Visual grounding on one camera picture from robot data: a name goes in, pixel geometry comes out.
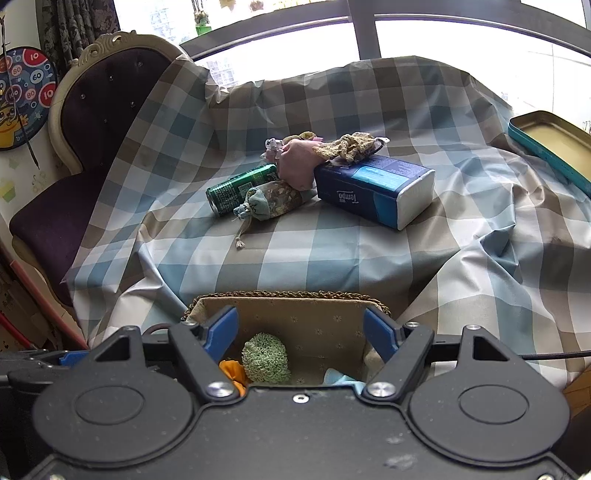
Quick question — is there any blue tissue pack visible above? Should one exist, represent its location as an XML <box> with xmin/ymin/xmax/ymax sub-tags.
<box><xmin>314</xmin><ymin>154</ymin><xmax>436</xmax><ymax>230</ymax></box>

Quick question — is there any orange white cloth bundle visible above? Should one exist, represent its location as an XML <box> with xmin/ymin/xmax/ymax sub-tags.
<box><xmin>218</xmin><ymin>359</ymin><xmax>247</xmax><ymax>398</ymax></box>

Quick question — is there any green drink can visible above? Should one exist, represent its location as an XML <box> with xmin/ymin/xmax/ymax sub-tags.
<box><xmin>205</xmin><ymin>164</ymin><xmax>280</xmax><ymax>216</ymax></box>

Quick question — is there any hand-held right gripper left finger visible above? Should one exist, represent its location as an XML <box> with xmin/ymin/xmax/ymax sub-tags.
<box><xmin>95</xmin><ymin>305</ymin><xmax>245</xmax><ymax>401</ymax></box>

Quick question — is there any light blue cloth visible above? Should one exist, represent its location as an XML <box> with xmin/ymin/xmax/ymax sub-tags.
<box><xmin>322</xmin><ymin>367</ymin><xmax>368</xmax><ymax>386</ymax></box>

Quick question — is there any green crochet ball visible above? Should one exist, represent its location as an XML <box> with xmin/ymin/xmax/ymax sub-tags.
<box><xmin>241</xmin><ymin>333</ymin><xmax>291</xmax><ymax>384</ymax></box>

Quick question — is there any patterned dark curtain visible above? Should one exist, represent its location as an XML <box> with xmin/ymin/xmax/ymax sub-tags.
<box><xmin>36</xmin><ymin>0</ymin><xmax>122</xmax><ymax>63</ymax></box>

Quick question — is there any dark window frame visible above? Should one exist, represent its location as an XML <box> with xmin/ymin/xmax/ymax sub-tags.
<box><xmin>178</xmin><ymin>0</ymin><xmax>591</xmax><ymax>63</ymax></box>

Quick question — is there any beige crochet net bag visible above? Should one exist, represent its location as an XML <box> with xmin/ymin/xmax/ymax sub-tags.
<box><xmin>313</xmin><ymin>131</ymin><xmax>389</xmax><ymax>164</ymax></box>

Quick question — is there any round dartboard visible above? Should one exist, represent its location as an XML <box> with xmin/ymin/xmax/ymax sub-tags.
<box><xmin>0</xmin><ymin>46</ymin><xmax>58</xmax><ymax>152</ymax></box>

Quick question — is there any woven basket with fabric lining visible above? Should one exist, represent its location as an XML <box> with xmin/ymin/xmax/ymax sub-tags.
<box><xmin>181</xmin><ymin>291</ymin><xmax>393</xmax><ymax>398</ymax></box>

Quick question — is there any floral drawstring sachet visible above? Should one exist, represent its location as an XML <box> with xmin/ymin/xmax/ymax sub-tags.
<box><xmin>233</xmin><ymin>180</ymin><xmax>317</xmax><ymax>250</ymax></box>

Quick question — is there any pink pouch with white ribbon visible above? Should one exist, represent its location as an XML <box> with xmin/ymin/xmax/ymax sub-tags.
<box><xmin>264</xmin><ymin>136</ymin><xmax>333</xmax><ymax>192</ymax></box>

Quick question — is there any red pole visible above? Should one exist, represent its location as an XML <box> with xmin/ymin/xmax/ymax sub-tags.
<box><xmin>0</xmin><ymin>256</ymin><xmax>89</xmax><ymax>352</ymax></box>

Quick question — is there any blue beige checked tablecloth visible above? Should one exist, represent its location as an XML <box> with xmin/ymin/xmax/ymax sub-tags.
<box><xmin>62</xmin><ymin>55</ymin><xmax>591</xmax><ymax>393</ymax></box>

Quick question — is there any black cable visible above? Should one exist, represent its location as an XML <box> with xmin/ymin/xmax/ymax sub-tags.
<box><xmin>519</xmin><ymin>352</ymin><xmax>591</xmax><ymax>361</ymax></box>

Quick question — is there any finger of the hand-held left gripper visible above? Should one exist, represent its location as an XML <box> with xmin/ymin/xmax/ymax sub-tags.
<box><xmin>0</xmin><ymin>350</ymin><xmax>92</xmax><ymax>391</ymax></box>

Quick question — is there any teal tin tray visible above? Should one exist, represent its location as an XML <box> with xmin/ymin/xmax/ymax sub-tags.
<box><xmin>508</xmin><ymin>111</ymin><xmax>591</xmax><ymax>199</ymax></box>

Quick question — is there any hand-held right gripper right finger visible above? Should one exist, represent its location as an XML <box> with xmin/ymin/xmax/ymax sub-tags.
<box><xmin>362</xmin><ymin>305</ymin><xmax>525</xmax><ymax>401</ymax></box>

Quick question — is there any purple upholstered chair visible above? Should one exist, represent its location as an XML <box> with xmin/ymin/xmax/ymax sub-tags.
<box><xmin>9</xmin><ymin>31</ymin><xmax>185</xmax><ymax>308</ymax></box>

